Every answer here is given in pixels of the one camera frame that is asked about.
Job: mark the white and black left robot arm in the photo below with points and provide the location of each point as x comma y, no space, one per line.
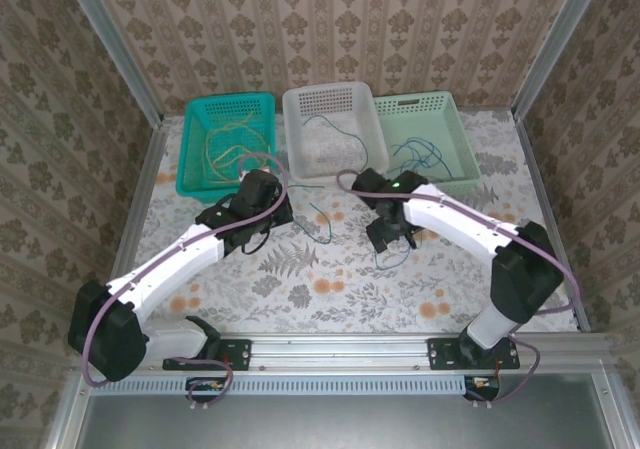
165,269

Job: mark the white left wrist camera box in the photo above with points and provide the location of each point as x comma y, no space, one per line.
270,169

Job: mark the aluminium mounting rail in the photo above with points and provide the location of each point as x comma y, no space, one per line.
340,351

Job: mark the teal plastic mesh basket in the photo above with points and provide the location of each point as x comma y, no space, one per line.
195,119

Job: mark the white plastic mesh basket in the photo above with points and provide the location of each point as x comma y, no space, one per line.
320,154

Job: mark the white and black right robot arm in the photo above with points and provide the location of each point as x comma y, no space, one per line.
450,214

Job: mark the grey metal panel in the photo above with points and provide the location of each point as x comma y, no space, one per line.
325,424

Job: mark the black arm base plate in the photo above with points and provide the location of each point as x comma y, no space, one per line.
442,356
237,354

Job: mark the small black circuit board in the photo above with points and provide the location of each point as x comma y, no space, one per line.
205,386
482,384

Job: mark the mint green plastic basket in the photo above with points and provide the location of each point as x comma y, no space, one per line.
460,144

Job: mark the aluminium frame post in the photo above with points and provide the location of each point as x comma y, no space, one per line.
102,29
565,34

